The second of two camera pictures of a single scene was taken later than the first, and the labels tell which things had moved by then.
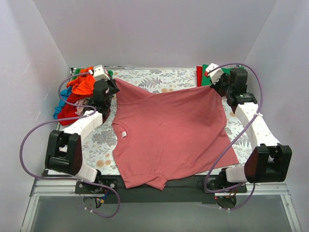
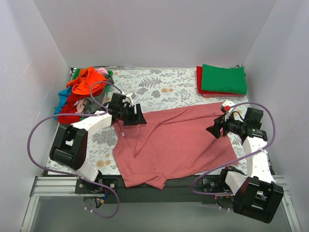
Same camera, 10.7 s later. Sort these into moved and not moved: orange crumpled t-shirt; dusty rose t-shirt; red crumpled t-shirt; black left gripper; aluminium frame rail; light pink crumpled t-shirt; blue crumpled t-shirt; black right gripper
Moved: black left gripper; dusty rose t-shirt; black right gripper
Not moved: light pink crumpled t-shirt; red crumpled t-shirt; orange crumpled t-shirt; blue crumpled t-shirt; aluminium frame rail
